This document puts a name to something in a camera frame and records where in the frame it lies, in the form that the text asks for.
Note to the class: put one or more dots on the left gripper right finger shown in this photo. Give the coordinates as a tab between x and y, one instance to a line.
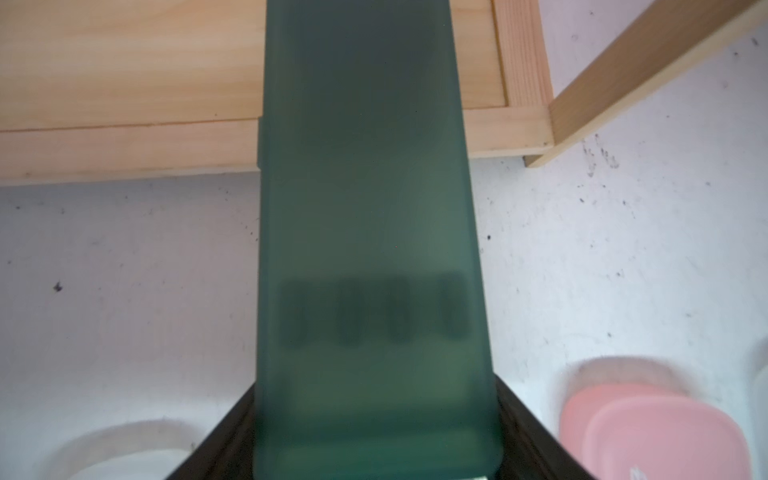
530	451

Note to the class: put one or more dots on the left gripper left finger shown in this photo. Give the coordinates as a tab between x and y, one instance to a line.
227	452

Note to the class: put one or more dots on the pink pencil case bottom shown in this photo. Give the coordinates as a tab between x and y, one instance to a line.
641	431

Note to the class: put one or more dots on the clear pencil case bottom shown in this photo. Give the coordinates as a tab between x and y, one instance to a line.
149	464

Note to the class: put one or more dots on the dark green pencil case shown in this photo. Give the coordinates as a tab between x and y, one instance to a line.
373	351

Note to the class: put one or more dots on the wooden two-tier shelf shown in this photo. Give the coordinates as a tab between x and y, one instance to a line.
109	90

